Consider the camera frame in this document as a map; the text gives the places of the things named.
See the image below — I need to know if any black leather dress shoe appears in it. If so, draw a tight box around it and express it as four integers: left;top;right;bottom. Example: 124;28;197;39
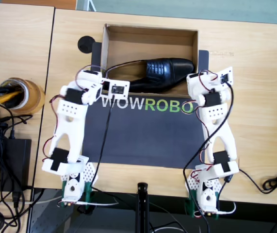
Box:
105;57;195;93

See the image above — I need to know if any open cardboard box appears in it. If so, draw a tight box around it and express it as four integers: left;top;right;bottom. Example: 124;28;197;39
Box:
100;23;199;98

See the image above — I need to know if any tan packing tape roll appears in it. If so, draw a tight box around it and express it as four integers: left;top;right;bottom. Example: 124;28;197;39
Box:
1;77;46;115

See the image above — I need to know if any dark mat with WOWROBO print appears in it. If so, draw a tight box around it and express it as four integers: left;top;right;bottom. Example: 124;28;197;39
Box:
84;41;211;168

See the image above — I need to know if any brown wooden furniture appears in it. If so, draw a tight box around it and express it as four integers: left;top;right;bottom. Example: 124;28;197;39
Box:
0;0;77;11

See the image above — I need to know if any black power adapter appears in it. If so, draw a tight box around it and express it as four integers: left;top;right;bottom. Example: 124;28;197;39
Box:
0;138;32;192

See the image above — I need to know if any green table clamp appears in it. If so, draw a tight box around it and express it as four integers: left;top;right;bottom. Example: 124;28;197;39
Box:
185;191;197;216
84;182;94;211

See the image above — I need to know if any black perforated metal panel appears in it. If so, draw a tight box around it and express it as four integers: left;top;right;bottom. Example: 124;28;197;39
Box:
28;191;139;233

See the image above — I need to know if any gripper white camera mount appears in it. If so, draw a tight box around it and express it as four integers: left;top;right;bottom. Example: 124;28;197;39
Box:
101;78;131;97
216;66;234;88

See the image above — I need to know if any camera black cable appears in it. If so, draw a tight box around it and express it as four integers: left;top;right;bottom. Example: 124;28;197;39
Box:
182;82;235;233
89;93;116;192

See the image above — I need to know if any black tool handle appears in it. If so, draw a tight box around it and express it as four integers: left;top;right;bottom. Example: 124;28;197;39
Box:
4;96;24;109

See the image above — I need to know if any yellow handled cutter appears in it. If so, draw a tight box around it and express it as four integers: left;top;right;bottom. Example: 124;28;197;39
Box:
0;90;22;105

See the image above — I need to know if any white perforated base plate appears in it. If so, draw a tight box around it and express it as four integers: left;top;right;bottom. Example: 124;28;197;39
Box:
83;161;99;185
185;169;203;192

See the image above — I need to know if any white usb cable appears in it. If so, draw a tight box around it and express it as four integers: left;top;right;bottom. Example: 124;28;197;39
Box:
219;202;237;216
76;194;119;207

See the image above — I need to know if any black camera stand pole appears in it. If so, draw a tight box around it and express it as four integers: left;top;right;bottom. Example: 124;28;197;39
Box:
137;182;150;233

